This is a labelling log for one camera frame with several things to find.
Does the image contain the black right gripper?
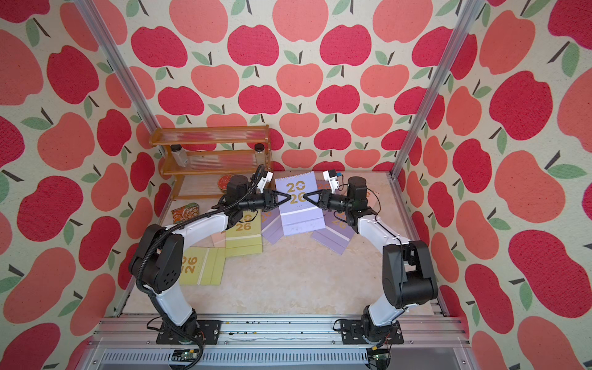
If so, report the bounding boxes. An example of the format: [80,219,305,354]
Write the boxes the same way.
[305,190,352,215]

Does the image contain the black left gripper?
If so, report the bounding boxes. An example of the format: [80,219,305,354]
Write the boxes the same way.
[239,190,291,212]

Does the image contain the purple calendar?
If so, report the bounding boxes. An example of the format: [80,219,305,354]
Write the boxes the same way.
[311,211,355,255]
[261,208,284,245]
[275,172,325,236]

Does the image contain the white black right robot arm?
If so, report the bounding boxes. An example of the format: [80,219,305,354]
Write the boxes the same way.
[304,170,439,343]

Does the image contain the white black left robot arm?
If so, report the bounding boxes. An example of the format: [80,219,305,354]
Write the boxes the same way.
[129,170,291,342]

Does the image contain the glass jar right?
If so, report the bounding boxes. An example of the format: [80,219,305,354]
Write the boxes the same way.
[254,143,267,167]

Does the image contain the glass jar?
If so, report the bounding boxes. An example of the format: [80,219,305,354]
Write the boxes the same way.
[171,144,189,167]
[254,143,267,167]

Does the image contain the green calendar upper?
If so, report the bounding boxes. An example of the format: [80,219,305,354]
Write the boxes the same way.
[225,211,263,258]

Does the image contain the green calendar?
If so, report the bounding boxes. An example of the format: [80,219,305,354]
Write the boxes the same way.
[225,211,263,258]
[179,247,226,285]

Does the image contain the red round tin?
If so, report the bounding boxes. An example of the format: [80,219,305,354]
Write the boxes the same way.
[217,174,233,194]

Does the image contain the pink calendar left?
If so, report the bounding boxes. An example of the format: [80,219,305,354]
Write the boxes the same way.
[211,232,226,248]

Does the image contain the snack packet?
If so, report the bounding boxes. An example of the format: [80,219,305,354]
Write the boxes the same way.
[171,202,200,224]

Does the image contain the orange wooden shelf rack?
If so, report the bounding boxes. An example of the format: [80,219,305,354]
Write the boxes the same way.
[150,125,271,200]

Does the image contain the green calendar lower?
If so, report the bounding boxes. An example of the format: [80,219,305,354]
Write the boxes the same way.
[179,247,226,285]

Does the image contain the glass jar left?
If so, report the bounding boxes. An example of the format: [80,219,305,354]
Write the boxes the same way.
[171,144,189,167]

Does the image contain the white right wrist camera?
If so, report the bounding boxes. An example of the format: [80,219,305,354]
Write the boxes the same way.
[323,170,341,194]

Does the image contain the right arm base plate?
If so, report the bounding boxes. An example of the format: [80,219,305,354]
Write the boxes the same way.
[333,319,405,346]

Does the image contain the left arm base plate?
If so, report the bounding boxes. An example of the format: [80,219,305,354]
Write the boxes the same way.
[156,320,222,345]

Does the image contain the aluminium post left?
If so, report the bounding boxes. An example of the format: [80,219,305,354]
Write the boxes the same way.
[74,0,158,133]

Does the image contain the aluminium post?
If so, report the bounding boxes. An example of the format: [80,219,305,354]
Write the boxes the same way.
[74,0,158,133]
[389,0,486,180]

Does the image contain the aluminium frame rail front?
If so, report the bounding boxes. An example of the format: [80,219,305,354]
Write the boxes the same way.
[75,314,479,369]

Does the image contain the aluminium post right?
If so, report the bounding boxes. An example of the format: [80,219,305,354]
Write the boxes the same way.
[389,0,486,180]

